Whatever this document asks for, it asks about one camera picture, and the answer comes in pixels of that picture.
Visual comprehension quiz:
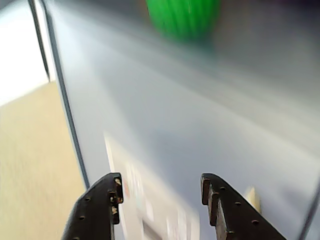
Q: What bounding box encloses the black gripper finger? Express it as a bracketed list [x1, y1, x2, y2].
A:
[200, 172, 288, 240]
[61, 172, 125, 240]

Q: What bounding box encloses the green toy pineapple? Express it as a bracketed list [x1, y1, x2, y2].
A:
[146, 0, 222, 42]

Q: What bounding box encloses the blue freezer door with dispenser print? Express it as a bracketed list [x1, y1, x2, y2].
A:
[64, 99, 320, 240]

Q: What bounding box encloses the blue toy kitchen unit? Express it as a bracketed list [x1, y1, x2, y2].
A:
[43, 0, 320, 240]

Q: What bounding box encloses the gold freezer door handle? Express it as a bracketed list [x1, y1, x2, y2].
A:
[246, 185, 263, 215]

